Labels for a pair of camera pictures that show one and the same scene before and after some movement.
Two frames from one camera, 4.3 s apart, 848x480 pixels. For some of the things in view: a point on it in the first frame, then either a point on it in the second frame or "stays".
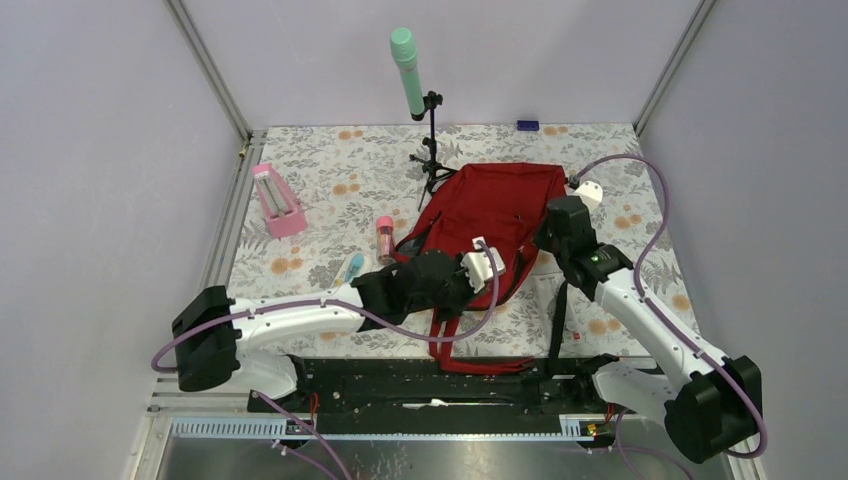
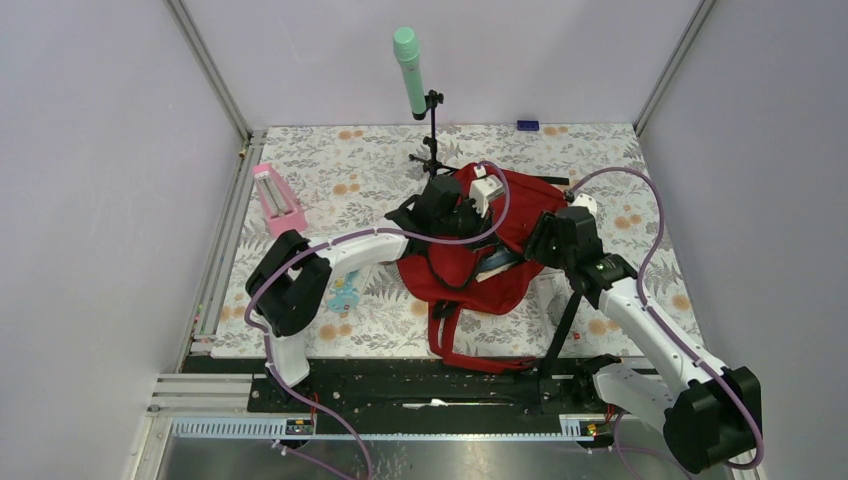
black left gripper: (468, 293) -> (479, 223)
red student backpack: (504, 203) stays
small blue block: (528, 125) stays
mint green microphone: (404, 50) stays
